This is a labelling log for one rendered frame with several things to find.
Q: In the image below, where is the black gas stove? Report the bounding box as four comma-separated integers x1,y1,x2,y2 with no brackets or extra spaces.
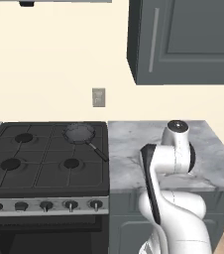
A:
0,121,111,254

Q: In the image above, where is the dark frying pan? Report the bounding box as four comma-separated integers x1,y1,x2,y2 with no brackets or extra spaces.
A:
61,122,110,163

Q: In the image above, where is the dark grey base cupboard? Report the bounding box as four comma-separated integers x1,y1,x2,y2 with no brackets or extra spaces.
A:
108,189,224,254

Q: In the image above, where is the grey wall switch plate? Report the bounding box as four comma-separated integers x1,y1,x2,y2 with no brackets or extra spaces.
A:
91,87,106,108

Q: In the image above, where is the grey cupboard door handle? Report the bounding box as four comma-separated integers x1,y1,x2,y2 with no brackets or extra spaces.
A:
149,7,161,73

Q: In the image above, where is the dark grey wall cupboard door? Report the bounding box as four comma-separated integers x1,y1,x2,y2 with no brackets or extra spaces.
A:
126,0,224,86

